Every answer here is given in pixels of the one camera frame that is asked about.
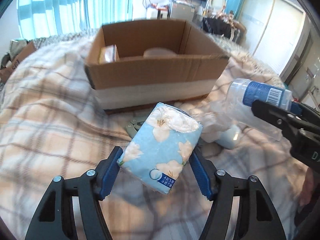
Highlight green gingham bed sheet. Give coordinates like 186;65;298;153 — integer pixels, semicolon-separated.
0;28;101;98

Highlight silver mini fridge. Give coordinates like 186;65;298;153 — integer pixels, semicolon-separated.
168;0;196;22

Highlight open brown cardboard box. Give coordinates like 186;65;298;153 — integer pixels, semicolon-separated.
85;20;229;111

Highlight white lace cloth bundle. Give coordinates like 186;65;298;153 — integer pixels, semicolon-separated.
189;101;233;143

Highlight white suitcase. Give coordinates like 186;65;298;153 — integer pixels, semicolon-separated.
146;7;168;20

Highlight chair with black jacket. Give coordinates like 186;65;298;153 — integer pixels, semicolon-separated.
201;17;247;44

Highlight clear jar blue label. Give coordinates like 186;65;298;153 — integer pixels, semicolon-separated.
225;78;293;141

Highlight beige printed box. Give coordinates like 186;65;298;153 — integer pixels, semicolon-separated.
98;44;119;64

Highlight person's right hand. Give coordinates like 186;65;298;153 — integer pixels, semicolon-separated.
299;168;314;206

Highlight small brown box with clutter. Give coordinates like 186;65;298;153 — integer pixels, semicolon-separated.
1;40;36;83

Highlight teal window curtains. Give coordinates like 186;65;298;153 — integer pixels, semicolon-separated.
17;0;133;40

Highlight oval white vanity mirror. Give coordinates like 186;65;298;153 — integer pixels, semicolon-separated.
206;0;226;11

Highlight white tape roll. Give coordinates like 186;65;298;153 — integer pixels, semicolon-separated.
143;47;177;58

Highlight pale blue soap-like object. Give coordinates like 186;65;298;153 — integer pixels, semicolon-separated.
215;125;241;150

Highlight blue floral tissue pack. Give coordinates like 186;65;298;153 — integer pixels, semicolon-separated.
117;102;203;194

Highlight white sliding wardrobe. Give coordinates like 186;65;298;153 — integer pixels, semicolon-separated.
239;0;305;75

